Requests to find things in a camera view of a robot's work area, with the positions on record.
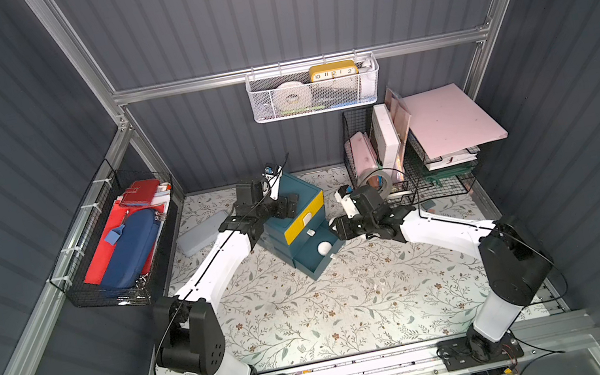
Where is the pink notebook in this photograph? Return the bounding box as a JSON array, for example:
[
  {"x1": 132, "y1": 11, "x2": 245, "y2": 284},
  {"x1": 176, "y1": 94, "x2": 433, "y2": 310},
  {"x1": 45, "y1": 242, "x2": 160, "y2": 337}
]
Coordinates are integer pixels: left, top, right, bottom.
[{"x1": 348, "y1": 132, "x2": 379, "y2": 177}]

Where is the red folder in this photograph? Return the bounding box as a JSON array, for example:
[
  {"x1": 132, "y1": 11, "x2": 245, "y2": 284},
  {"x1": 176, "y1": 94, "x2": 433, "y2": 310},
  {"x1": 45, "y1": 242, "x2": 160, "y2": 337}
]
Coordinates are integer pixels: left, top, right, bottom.
[{"x1": 84, "y1": 178, "x2": 172, "y2": 286}]

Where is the blue pencil pouch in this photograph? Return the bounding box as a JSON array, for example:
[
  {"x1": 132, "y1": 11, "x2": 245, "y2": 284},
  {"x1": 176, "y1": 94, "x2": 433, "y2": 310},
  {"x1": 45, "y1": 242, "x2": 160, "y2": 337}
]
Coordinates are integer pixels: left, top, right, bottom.
[{"x1": 100, "y1": 208, "x2": 162, "y2": 299}]

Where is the yellow drawer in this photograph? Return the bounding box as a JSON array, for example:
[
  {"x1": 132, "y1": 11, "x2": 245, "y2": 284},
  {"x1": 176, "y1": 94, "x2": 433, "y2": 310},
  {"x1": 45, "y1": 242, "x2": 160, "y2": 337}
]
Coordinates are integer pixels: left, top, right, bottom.
[{"x1": 284, "y1": 191, "x2": 325, "y2": 246}]

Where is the white wire wall basket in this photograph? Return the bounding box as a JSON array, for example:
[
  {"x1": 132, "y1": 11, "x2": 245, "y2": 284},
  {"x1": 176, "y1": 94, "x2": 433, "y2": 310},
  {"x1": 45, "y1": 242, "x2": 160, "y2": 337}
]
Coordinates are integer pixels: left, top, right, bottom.
[{"x1": 244, "y1": 53, "x2": 380, "y2": 124}]

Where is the pink foam board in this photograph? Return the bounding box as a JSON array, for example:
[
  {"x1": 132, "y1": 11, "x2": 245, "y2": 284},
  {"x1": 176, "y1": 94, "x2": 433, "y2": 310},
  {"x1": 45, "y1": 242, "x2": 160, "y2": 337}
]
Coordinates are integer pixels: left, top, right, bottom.
[{"x1": 402, "y1": 84, "x2": 509, "y2": 159}]

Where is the yellow clock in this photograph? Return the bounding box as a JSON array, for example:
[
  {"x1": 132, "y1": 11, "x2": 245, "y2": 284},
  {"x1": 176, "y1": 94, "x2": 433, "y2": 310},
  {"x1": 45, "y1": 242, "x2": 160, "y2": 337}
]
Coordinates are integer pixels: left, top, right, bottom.
[{"x1": 309, "y1": 59, "x2": 359, "y2": 83}]

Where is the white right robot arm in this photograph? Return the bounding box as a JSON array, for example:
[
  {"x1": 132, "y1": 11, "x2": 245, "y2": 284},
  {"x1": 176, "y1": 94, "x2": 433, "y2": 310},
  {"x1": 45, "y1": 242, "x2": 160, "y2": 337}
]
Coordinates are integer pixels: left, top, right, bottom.
[{"x1": 328, "y1": 185, "x2": 555, "y2": 354}]

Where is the black wire side basket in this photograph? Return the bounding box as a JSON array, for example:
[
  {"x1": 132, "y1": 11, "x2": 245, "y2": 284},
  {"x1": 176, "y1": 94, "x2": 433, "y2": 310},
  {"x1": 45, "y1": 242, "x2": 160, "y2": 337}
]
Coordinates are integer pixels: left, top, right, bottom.
[{"x1": 49, "y1": 161, "x2": 179, "y2": 308}]

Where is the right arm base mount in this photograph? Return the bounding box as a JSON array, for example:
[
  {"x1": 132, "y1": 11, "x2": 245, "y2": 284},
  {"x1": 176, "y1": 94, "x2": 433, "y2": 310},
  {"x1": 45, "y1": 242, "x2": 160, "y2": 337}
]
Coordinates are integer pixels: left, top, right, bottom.
[{"x1": 436, "y1": 331, "x2": 524, "y2": 372}]

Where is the clear packing tape roll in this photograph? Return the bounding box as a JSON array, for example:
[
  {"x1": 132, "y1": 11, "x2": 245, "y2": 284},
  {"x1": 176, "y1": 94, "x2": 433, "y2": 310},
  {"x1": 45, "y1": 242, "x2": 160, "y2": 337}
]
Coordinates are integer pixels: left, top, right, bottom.
[{"x1": 357, "y1": 167, "x2": 394, "y2": 199}]

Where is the white tape roll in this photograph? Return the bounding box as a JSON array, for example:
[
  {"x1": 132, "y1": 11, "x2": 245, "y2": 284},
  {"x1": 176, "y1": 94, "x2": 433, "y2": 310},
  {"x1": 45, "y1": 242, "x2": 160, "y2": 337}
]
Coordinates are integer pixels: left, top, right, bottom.
[{"x1": 272, "y1": 81, "x2": 313, "y2": 113}]

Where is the teal bottom drawer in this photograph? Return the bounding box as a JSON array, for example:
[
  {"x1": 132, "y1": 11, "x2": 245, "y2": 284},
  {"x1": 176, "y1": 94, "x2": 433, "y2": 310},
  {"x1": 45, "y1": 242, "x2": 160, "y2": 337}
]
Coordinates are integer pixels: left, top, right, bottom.
[{"x1": 294, "y1": 225, "x2": 344, "y2": 280}]

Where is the white book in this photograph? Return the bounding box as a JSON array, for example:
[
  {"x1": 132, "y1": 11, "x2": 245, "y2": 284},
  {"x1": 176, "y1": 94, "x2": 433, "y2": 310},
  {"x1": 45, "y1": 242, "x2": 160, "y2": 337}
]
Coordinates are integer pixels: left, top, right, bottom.
[{"x1": 371, "y1": 104, "x2": 405, "y2": 183}]

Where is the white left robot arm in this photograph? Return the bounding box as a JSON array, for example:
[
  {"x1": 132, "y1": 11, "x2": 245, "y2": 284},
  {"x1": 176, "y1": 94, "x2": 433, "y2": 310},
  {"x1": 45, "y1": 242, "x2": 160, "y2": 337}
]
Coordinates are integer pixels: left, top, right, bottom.
[{"x1": 153, "y1": 164, "x2": 289, "y2": 375}]

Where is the black wire desk rack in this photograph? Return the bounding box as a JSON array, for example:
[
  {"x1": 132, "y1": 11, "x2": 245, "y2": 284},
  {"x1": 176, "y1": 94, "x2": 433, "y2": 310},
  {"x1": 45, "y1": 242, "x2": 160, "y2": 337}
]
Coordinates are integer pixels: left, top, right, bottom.
[{"x1": 342, "y1": 107, "x2": 477, "y2": 205}]

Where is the teal drawer cabinet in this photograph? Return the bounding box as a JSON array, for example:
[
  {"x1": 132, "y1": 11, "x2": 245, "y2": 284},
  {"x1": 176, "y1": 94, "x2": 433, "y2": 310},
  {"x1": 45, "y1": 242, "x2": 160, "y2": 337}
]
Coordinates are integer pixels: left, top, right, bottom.
[{"x1": 258, "y1": 173, "x2": 326, "y2": 267}]

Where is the translucent white plastic box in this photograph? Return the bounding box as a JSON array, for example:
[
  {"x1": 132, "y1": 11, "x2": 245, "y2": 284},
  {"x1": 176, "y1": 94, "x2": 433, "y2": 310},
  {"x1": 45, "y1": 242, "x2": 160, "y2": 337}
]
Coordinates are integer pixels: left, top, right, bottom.
[{"x1": 176, "y1": 210, "x2": 228, "y2": 258}]

